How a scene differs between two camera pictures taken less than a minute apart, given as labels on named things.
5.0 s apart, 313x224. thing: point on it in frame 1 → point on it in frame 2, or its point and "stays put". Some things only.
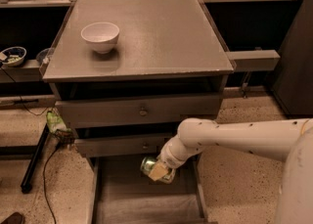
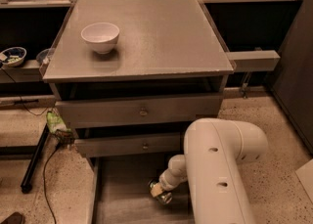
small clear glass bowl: x=43 y=56 stays put
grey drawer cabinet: x=126 y=71 stays put
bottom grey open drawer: x=121 y=194 stays put
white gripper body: x=169 y=160 → x=166 y=181
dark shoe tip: x=14 y=218 stays put
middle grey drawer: x=120 y=147 stays put
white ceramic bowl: x=102 y=36 stays put
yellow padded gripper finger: x=158 y=171 → x=156 y=190
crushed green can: x=147 y=162 → x=165 y=198
